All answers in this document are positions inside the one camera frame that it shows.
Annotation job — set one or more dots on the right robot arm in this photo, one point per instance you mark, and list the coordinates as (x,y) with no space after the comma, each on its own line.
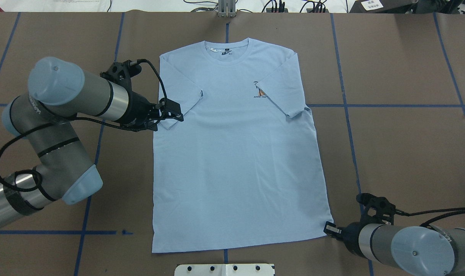
(425,250)

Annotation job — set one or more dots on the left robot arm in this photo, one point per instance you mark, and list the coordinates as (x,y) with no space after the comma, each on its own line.
(59,92)

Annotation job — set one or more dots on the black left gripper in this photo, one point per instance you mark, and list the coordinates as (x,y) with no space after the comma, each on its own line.
(137,109)

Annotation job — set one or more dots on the light blue t-shirt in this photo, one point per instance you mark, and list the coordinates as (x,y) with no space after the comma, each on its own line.
(243,168)

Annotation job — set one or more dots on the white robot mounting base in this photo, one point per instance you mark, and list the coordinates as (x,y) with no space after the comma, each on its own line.
(239,269)

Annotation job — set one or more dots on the aluminium frame post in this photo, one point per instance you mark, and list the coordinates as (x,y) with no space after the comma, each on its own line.
(226,8)

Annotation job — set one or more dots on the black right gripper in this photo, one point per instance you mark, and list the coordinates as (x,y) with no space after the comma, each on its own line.
(351,234)

